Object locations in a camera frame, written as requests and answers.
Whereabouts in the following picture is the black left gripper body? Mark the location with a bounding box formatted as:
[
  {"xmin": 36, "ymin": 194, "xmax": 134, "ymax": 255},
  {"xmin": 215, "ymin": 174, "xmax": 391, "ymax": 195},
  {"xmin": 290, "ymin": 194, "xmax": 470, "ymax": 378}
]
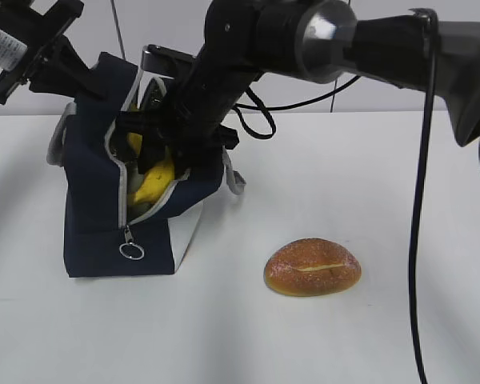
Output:
[{"xmin": 0, "ymin": 1, "xmax": 84, "ymax": 105}]

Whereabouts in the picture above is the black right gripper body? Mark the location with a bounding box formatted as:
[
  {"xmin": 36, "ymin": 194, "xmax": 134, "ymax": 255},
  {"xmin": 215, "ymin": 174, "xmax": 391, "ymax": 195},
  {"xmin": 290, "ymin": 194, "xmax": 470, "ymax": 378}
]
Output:
[{"xmin": 116, "ymin": 47, "xmax": 262, "ymax": 157}]

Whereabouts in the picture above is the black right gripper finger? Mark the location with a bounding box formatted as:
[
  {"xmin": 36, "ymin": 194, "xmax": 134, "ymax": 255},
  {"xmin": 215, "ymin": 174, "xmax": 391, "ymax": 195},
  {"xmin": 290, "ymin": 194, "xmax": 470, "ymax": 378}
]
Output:
[{"xmin": 138, "ymin": 135, "xmax": 172, "ymax": 174}]

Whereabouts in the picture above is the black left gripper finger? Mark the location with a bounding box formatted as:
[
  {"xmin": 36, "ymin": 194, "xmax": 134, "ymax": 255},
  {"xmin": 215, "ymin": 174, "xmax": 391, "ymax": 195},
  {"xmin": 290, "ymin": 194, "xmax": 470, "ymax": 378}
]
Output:
[{"xmin": 28, "ymin": 38, "xmax": 106, "ymax": 99}]

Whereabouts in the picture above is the yellow banana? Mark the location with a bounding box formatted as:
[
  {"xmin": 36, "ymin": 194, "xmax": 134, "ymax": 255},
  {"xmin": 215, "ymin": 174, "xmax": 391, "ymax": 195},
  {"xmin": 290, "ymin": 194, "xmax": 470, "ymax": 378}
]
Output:
[{"xmin": 125, "ymin": 133, "xmax": 175, "ymax": 212}]

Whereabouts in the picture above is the navy blue lunch bag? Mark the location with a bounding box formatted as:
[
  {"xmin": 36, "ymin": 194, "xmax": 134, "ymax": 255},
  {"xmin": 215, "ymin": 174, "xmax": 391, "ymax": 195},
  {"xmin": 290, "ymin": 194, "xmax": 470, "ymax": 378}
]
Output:
[{"xmin": 46, "ymin": 52, "xmax": 246, "ymax": 278}]

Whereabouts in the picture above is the brown bread roll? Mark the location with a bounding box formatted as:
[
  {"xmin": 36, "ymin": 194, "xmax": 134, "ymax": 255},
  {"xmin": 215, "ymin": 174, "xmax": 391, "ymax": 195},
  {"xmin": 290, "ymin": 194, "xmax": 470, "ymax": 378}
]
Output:
[{"xmin": 263, "ymin": 238, "xmax": 362, "ymax": 297}]

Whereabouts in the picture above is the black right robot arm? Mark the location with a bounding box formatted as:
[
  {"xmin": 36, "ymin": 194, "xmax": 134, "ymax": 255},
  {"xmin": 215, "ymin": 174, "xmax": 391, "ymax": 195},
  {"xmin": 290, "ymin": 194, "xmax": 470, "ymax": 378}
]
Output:
[{"xmin": 121, "ymin": 1, "xmax": 480, "ymax": 172}]

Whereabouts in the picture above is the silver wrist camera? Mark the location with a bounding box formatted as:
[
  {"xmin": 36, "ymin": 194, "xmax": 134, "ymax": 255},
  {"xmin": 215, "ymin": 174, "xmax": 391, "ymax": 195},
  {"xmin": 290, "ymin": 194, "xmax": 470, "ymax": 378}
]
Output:
[{"xmin": 140, "ymin": 44, "xmax": 195, "ymax": 78}]

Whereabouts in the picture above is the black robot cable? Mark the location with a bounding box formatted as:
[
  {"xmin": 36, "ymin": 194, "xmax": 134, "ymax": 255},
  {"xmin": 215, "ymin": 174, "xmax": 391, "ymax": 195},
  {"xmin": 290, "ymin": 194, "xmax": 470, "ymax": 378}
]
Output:
[{"xmin": 234, "ymin": 7, "xmax": 441, "ymax": 384}]

